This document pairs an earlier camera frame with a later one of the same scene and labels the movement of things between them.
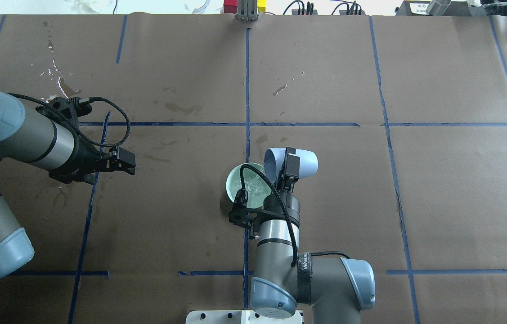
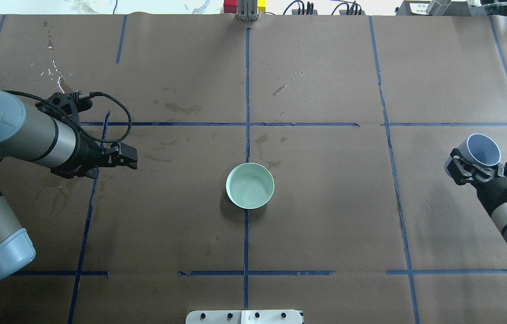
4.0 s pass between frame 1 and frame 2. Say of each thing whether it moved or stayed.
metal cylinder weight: stayed
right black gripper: moved
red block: stayed
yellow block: stayed
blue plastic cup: moved
